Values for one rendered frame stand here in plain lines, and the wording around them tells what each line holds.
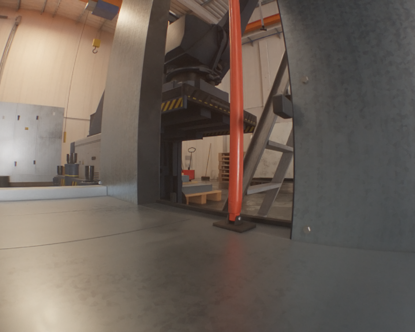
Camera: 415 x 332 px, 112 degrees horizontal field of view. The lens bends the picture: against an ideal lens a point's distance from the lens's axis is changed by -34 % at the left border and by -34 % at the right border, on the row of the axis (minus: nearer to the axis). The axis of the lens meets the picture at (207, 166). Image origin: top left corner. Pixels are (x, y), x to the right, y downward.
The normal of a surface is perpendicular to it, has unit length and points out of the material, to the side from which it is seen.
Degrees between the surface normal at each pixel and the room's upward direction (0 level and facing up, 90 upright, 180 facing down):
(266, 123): 88
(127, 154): 90
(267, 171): 78
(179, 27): 90
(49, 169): 90
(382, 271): 0
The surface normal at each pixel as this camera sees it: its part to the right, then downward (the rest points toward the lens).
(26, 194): 0.75, 0.00
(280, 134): -0.60, -0.22
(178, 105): -0.60, 0.00
